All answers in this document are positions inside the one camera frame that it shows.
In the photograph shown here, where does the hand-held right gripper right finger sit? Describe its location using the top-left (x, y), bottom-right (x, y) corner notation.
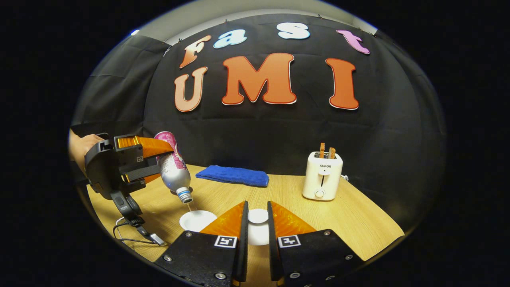
top-left (267, 201), bottom-right (365, 287)

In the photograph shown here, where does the silver water bottle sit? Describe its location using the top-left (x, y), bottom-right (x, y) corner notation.
top-left (154, 131), bottom-right (194, 204)

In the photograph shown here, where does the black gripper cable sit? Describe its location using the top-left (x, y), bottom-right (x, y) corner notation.
top-left (113, 217), bottom-right (167, 246)

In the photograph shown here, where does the white teacup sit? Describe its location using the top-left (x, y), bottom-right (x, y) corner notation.
top-left (179, 210), bottom-right (218, 232)

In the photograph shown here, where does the black backdrop cloth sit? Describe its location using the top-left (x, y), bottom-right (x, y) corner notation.
top-left (72, 14), bottom-right (447, 232)

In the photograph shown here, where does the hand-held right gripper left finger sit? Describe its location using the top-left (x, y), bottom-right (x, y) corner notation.
top-left (155, 201), bottom-right (249, 287)

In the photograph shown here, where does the white toaster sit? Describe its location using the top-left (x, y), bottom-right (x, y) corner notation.
top-left (302, 151), bottom-right (343, 201)

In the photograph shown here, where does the blue towel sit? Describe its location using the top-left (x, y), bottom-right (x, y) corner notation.
top-left (195, 165), bottom-right (270, 187)

